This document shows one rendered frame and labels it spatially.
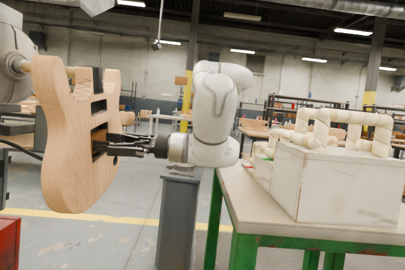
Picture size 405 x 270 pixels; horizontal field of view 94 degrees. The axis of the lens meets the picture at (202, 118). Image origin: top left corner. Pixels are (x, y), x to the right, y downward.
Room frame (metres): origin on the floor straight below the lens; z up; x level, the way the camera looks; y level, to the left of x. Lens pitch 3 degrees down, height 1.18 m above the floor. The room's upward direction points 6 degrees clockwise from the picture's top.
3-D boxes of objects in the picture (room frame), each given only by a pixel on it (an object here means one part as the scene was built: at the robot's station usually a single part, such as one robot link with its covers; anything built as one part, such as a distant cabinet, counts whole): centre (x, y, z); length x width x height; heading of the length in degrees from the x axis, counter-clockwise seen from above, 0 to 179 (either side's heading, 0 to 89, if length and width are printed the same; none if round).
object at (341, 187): (0.53, -0.38, 1.02); 0.27 x 0.15 x 0.17; 96
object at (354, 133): (0.57, -0.46, 1.15); 0.03 x 0.03 x 0.09
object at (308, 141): (0.51, -0.28, 1.12); 0.11 x 0.03 x 0.03; 6
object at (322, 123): (0.47, -0.30, 1.15); 0.03 x 0.03 x 0.09
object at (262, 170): (0.68, -0.36, 0.98); 0.27 x 0.16 x 0.09; 96
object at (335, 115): (0.48, -0.38, 1.20); 0.20 x 0.03 x 0.03; 95
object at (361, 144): (0.53, -0.47, 1.12); 0.11 x 0.03 x 0.03; 6
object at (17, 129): (0.78, 0.72, 1.02); 0.19 x 0.04 x 0.04; 3
